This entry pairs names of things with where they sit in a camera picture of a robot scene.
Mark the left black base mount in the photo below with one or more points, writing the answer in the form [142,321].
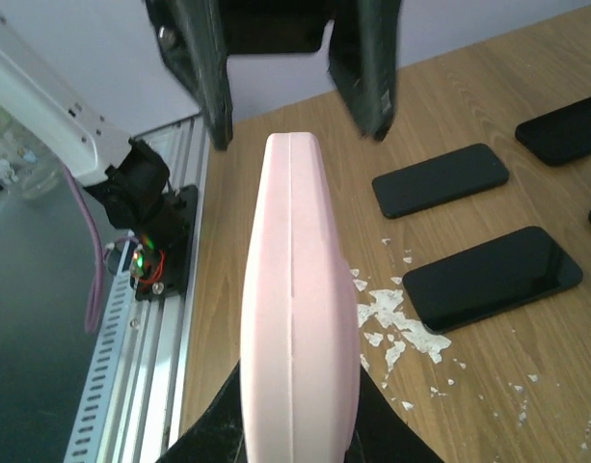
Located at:
[165,251]

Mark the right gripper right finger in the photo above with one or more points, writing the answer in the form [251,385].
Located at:
[380,436]

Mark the aluminium front rail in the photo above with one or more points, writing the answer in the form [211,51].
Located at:
[130,409]

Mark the grey slotted cable duct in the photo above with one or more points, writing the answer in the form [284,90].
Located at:
[89,423]

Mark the white debris pile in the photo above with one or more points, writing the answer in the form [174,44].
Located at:
[527,368]

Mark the black phone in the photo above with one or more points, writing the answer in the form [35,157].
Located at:
[494,277]

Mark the black phone face down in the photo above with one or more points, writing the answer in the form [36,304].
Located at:
[439,180]

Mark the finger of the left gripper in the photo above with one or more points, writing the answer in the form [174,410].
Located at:
[362,62]
[192,46]

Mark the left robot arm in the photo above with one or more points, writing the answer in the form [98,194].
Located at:
[99,155]

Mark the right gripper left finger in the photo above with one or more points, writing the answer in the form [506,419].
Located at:
[218,435]

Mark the pink case phone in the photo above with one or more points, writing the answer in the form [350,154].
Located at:
[299,337]

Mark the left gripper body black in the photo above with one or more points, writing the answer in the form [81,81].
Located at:
[275,26]

